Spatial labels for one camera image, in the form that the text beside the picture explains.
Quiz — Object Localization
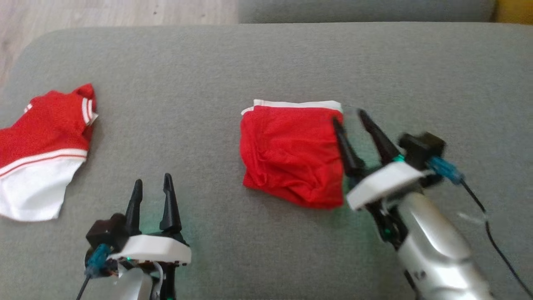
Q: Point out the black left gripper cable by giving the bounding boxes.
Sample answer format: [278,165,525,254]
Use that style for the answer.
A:
[76,275,91,300]

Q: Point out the light grey sofa cushion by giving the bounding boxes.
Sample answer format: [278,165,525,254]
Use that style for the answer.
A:
[237,0,497,24]

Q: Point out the large grey sofa seat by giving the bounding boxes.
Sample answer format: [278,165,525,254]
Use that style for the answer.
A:
[0,22,533,300]

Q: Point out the blue right camera connector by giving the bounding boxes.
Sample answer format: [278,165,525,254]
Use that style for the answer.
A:
[428,157,465,185]

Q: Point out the blue left camera connector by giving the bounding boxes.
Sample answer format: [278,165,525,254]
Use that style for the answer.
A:
[85,244,112,278]

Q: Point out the yellow sofa backrest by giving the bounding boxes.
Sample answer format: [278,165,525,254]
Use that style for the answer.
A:
[495,0,533,25]

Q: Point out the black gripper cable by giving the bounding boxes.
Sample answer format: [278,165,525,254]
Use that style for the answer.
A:
[460,179,533,299]
[76,275,91,300]

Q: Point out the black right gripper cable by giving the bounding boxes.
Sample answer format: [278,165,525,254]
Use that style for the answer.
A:
[460,179,533,299]

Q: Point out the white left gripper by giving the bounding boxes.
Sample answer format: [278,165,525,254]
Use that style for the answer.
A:
[109,173,192,265]

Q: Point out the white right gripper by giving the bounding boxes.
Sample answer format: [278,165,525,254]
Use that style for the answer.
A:
[332,109,434,250]

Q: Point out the red and white jersey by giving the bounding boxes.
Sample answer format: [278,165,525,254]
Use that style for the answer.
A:
[0,83,99,222]

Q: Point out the blue camera connector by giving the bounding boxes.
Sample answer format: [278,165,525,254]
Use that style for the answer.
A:
[85,244,112,278]
[428,157,465,185]

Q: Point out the red shorts with white waistband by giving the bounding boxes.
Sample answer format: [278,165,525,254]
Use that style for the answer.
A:
[239,99,346,210]

